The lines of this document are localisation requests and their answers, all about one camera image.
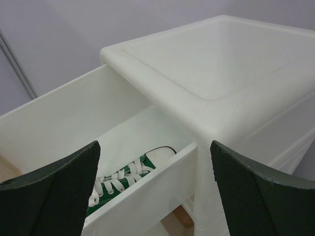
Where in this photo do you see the beige drawer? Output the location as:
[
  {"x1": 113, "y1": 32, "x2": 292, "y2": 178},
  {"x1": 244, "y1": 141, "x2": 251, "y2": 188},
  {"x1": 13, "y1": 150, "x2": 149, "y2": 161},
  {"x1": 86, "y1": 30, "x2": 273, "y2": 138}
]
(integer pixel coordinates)
[{"x1": 0, "y1": 65, "x2": 197, "y2": 236}]

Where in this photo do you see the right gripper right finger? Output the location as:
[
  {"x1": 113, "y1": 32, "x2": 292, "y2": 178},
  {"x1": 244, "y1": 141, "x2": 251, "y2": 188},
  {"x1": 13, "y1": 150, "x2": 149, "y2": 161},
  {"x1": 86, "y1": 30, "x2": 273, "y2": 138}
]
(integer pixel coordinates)
[{"x1": 210, "y1": 141, "x2": 315, "y2": 236}]

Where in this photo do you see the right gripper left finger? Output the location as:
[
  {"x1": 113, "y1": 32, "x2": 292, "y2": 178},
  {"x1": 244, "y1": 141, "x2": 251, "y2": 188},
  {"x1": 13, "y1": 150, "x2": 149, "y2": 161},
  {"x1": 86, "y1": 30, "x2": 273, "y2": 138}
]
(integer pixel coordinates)
[{"x1": 0, "y1": 141, "x2": 100, "y2": 236}]

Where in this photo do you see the white cabinet shell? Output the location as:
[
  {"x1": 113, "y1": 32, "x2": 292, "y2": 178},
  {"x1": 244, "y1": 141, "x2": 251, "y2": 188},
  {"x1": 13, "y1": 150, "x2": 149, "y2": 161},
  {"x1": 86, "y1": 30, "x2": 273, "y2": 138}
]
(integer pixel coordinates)
[{"x1": 100, "y1": 15, "x2": 315, "y2": 236}]

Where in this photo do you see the green sneaker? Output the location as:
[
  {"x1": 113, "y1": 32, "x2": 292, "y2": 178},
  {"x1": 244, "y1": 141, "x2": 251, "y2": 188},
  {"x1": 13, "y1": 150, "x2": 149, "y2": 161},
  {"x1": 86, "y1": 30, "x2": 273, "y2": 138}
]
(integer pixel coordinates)
[{"x1": 87, "y1": 146, "x2": 177, "y2": 216}]

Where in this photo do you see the left corner aluminium post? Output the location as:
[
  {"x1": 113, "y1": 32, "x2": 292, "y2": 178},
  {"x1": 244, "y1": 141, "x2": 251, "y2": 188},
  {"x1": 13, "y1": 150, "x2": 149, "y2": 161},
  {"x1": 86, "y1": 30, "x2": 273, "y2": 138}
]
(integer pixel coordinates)
[{"x1": 0, "y1": 31, "x2": 38, "y2": 100}]

